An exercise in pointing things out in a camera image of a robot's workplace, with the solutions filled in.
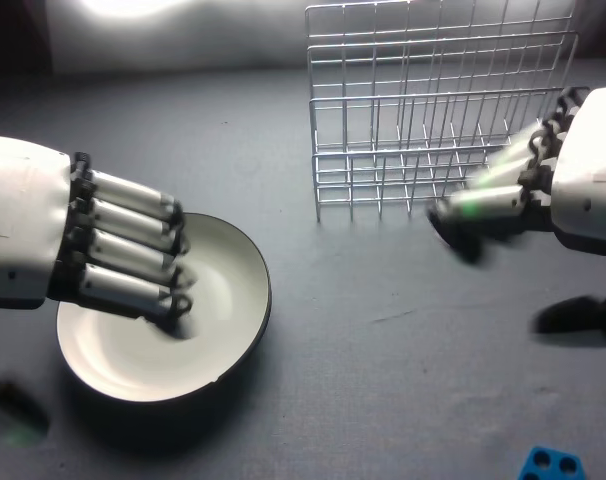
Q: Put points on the white backdrop sheet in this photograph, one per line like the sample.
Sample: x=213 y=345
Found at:
x=208 y=30

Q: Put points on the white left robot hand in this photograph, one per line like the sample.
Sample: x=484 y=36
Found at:
x=23 y=225

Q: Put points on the grey table cloth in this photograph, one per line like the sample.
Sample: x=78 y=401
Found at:
x=383 y=350

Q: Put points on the blue pentagon block with holes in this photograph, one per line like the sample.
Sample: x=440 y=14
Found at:
x=535 y=467

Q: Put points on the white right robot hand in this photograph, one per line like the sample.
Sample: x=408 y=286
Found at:
x=593 y=175

